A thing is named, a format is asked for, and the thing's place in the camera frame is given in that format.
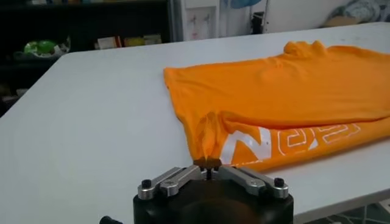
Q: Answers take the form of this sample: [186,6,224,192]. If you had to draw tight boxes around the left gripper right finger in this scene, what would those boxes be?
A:
[210,158,289,200]

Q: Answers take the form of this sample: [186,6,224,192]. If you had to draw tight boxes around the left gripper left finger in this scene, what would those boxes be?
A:
[137,158,210,201]

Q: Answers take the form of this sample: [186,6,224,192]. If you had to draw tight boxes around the orange t-shirt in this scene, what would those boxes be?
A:
[163,40,390,173]

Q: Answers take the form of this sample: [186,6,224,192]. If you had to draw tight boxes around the pile of grey clothes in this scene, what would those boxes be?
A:
[327,0,390,27]

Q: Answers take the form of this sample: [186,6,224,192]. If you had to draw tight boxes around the large white table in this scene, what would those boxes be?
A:
[0,21,390,224]

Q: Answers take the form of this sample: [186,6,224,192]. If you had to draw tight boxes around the white grey medicine box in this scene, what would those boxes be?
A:
[143,33,162,46]

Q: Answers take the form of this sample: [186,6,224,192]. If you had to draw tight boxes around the green yellow medicine box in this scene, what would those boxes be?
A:
[123,36,146,47]

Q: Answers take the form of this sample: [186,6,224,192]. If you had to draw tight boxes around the white red medicine box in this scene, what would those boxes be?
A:
[96,35,122,50]

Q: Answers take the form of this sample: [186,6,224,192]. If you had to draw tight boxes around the white water dispenser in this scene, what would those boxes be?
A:
[175,0,221,42]

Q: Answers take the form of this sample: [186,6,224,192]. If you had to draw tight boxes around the blue water jug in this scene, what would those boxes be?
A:
[224,0,263,9]

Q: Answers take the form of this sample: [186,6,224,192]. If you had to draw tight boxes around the black shelving unit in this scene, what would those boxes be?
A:
[0,0,174,116]

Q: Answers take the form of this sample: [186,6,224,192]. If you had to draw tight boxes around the bowl with green fruit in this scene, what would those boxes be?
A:
[23,37,71,58]

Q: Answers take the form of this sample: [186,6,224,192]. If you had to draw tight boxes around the tan cardboard box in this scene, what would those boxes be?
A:
[324,15,362,28]

